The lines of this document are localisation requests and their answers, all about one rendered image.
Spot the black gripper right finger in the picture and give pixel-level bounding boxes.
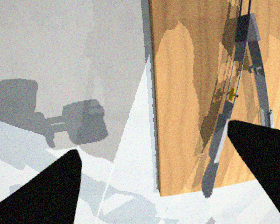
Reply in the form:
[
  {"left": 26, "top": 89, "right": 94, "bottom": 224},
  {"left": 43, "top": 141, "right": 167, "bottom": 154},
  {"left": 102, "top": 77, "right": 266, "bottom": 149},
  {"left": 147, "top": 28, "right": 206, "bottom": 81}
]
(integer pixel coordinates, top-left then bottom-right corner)
[{"left": 226, "top": 120, "right": 280, "bottom": 212}]

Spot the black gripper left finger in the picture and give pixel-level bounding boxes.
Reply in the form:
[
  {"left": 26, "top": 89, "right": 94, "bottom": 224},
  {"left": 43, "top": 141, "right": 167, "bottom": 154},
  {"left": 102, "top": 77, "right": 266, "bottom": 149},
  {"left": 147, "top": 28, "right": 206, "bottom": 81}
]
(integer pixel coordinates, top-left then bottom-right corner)
[{"left": 0, "top": 149, "right": 81, "bottom": 224}]

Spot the wooden board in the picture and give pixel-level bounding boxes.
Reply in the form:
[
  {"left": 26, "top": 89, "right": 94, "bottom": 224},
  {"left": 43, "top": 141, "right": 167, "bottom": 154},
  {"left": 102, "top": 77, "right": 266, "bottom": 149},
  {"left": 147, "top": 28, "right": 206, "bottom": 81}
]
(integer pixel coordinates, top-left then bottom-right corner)
[{"left": 148, "top": 0, "right": 280, "bottom": 197}]

